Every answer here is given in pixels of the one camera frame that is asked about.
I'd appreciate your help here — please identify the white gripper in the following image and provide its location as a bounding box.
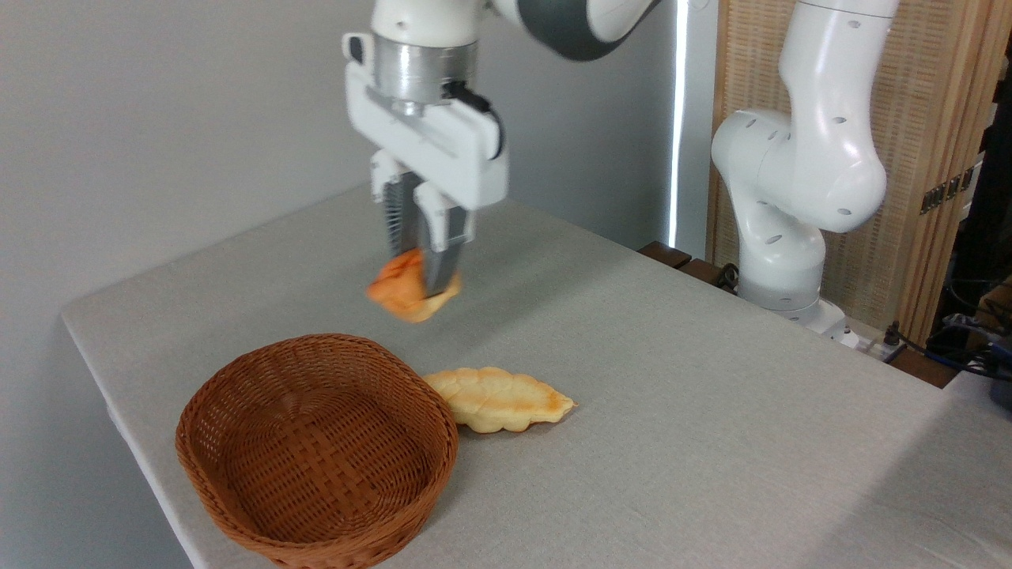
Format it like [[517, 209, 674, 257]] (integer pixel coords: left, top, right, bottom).
[[345, 62, 510, 298]]

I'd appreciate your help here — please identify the round orange knotted bread roll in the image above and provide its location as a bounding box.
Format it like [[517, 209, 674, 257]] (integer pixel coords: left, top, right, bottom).
[[365, 247, 464, 325]]

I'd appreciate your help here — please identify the long leaf-shaped yellow bread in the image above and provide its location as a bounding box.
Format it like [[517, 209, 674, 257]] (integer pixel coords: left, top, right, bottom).
[[421, 366, 577, 434]]

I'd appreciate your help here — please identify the brown woven wicker basket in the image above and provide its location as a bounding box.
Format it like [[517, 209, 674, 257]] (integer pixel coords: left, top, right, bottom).
[[175, 333, 460, 569]]

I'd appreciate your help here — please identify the grey tablecloth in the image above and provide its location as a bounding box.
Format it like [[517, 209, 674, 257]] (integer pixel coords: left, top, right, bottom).
[[62, 183, 1012, 569]]

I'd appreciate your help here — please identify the white power strip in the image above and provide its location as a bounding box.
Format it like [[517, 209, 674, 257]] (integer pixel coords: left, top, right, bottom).
[[822, 318, 907, 361]]

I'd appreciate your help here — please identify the metal screen hinge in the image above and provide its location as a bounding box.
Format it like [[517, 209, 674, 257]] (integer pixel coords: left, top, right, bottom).
[[919, 164, 976, 216]]

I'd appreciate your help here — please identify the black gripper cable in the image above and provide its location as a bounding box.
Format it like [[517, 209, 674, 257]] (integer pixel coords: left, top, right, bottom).
[[443, 79, 505, 159]]

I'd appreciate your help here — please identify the black cable bundle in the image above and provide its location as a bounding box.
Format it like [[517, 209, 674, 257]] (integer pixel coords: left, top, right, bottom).
[[881, 277, 1012, 382]]

